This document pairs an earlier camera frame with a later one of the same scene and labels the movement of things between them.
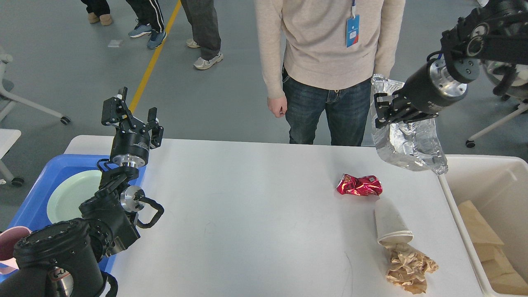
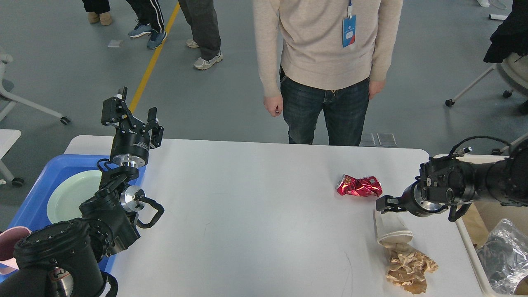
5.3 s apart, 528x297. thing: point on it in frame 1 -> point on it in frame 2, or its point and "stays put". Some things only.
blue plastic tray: x=32 y=213 stays put
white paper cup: x=392 y=228 stays put
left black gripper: x=130 y=146 stays put
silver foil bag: x=410 y=145 -> x=504 y=259
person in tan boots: x=99 y=10 stays put
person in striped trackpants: x=150 y=21 stays put
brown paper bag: x=486 y=243 -> x=482 y=218
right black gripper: x=431 y=87 -> x=423 y=201
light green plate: x=70 y=191 stays put
